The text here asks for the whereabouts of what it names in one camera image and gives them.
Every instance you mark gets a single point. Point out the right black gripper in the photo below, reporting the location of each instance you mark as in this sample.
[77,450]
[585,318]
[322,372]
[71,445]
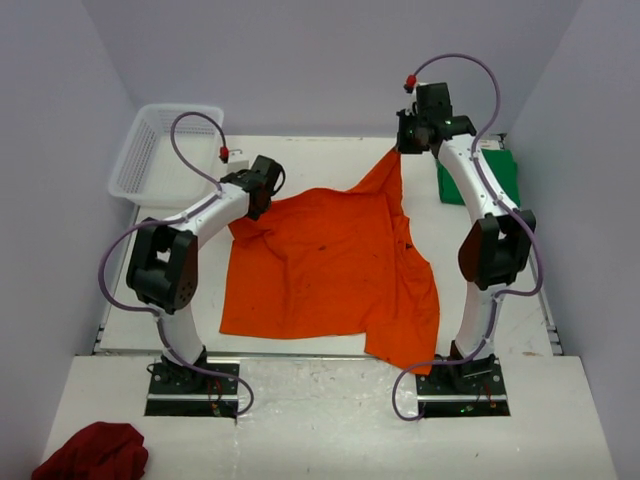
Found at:
[405,146]

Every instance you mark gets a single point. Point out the orange t shirt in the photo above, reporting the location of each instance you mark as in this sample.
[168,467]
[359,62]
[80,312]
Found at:
[336,263]

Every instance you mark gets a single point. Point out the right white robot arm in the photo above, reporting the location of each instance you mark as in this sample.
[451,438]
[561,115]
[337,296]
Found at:
[496,248]

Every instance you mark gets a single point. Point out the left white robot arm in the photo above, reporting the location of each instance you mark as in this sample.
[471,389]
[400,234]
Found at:
[163,270]

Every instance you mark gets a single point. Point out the folded green t shirt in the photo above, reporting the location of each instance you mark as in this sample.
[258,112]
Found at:
[504,168]

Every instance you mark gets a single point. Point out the white plastic mesh basket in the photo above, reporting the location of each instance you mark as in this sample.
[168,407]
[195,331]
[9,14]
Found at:
[148,173]

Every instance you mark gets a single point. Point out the crumpled dark red t shirt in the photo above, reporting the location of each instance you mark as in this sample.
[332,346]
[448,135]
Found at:
[99,451]

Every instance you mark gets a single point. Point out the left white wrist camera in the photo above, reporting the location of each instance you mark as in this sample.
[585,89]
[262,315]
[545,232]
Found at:
[237,161]

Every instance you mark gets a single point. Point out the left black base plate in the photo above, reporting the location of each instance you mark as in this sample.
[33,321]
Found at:
[176,391]

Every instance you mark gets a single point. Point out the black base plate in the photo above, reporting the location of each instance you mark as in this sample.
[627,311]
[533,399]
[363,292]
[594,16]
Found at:
[474,389]
[176,391]

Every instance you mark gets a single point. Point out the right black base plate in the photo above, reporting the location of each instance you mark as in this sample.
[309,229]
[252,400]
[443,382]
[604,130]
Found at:
[474,389]

